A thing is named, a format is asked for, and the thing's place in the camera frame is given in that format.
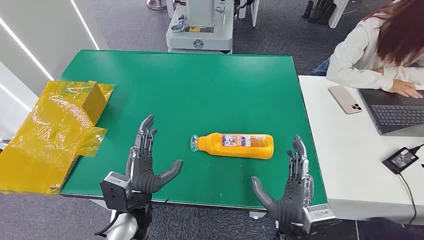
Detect black power adapter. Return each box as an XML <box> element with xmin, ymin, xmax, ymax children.
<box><xmin>381</xmin><ymin>147</ymin><xmax>420</xmax><ymax>175</ymax></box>

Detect yellow taped cardboard box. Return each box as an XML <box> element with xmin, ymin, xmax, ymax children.
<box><xmin>0</xmin><ymin>80</ymin><xmax>116</xmax><ymax>196</ymax></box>

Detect chrome round stand base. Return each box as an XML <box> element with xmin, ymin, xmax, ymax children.
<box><xmin>146</xmin><ymin>0</ymin><xmax>168</xmax><ymax>11</ymax></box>

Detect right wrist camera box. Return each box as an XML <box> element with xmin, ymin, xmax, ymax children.
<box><xmin>302</xmin><ymin>203</ymin><xmax>338</xmax><ymax>235</ymax></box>

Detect white panel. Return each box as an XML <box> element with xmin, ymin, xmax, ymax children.
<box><xmin>237</xmin><ymin>0</ymin><xmax>260</xmax><ymax>27</ymax></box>

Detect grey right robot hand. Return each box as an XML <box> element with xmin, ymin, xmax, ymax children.
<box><xmin>250</xmin><ymin>134</ymin><xmax>314</xmax><ymax>229</ymax></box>

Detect person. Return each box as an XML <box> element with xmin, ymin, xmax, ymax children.
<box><xmin>309</xmin><ymin>0</ymin><xmax>424</xmax><ymax>100</ymax></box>

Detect beige smartphone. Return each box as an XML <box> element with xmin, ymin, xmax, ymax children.
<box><xmin>327</xmin><ymin>85</ymin><xmax>363</xmax><ymax>116</ymax></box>

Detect white desk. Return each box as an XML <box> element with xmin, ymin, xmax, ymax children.
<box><xmin>298</xmin><ymin>75</ymin><xmax>424</xmax><ymax>227</ymax></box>

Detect grey white machine base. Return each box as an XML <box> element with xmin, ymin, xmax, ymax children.
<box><xmin>165</xmin><ymin>0</ymin><xmax>235</xmax><ymax>55</ymax></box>

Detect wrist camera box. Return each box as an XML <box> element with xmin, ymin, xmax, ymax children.
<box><xmin>99</xmin><ymin>171</ymin><xmax>132</xmax><ymax>213</ymax></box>
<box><xmin>302</xmin><ymin>203</ymin><xmax>338</xmax><ymax>235</ymax></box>

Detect person's hand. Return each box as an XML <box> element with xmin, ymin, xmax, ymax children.
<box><xmin>388</xmin><ymin>79</ymin><xmax>424</xmax><ymax>99</ymax></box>

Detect black chair legs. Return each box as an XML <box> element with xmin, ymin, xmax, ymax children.
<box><xmin>301</xmin><ymin>0</ymin><xmax>337</xmax><ymax>26</ymax></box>

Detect white furniture leg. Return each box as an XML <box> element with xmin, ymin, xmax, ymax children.
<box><xmin>327</xmin><ymin>0</ymin><xmax>349</xmax><ymax>29</ymax></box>

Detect green table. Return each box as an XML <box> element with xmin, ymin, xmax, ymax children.
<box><xmin>59</xmin><ymin>49</ymin><xmax>329</xmax><ymax>220</ymax></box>

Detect dark grey laptop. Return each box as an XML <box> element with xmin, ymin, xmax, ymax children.
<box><xmin>357</xmin><ymin>88</ymin><xmax>424</xmax><ymax>137</ymax></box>

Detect orange plastic bottle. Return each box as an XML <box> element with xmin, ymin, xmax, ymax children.
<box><xmin>190</xmin><ymin>132</ymin><xmax>275</xmax><ymax>161</ymax></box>

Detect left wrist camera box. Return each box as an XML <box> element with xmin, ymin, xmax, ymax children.
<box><xmin>99</xmin><ymin>171</ymin><xmax>132</xmax><ymax>213</ymax></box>

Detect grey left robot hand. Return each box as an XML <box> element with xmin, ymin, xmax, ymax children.
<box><xmin>125</xmin><ymin>113</ymin><xmax>184</xmax><ymax>196</ymax></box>

